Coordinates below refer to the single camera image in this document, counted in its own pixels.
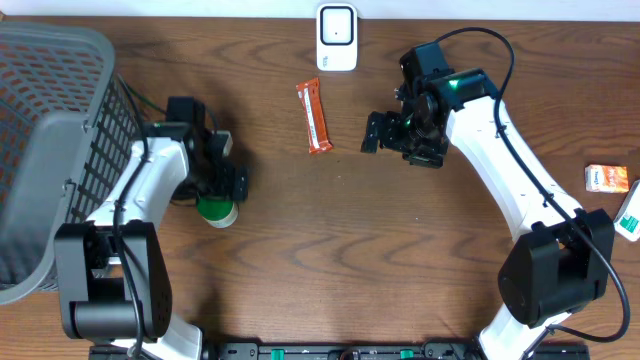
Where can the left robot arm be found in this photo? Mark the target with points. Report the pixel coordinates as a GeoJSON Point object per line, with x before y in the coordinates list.
{"type": "Point", "coordinates": [114, 288]}

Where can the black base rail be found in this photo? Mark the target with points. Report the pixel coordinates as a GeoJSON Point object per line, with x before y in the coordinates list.
{"type": "Point", "coordinates": [430, 350]}

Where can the white green carton box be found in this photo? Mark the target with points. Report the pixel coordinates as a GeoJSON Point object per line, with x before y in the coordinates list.
{"type": "Point", "coordinates": [626, 222]}

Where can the orange snack bar wrapper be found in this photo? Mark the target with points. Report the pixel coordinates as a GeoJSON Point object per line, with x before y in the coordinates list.
{"type": "Point", "coordinates": [309, 95]}

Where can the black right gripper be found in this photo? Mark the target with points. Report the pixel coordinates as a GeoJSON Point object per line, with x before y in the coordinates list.
{"type": "Point", "coordinates": [430, 157]}

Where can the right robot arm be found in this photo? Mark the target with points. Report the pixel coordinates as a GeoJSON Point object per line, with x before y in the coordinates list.
{"type": "Point", "coordinates": [561, 257]}

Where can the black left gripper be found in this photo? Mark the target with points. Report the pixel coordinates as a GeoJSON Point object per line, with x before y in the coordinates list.
{"type": "Point", "coordinates": [219, 182]}

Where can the green lid white jar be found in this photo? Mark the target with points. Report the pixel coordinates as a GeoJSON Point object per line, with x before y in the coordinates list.
{"type": "Point", "coordinates": [218, 213]}

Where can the grey plastic basket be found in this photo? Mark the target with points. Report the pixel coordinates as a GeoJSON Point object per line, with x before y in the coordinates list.
{"type": "Point", "coordinates": [66, 134]}

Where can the white barcode scanner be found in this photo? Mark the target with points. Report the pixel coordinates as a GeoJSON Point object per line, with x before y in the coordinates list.
{"type": "Point", "coordinates": [336, 37]}

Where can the orange white small box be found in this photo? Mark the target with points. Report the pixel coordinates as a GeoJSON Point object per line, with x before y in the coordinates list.
{"type": "Point", "coordinates": [606, 179]}

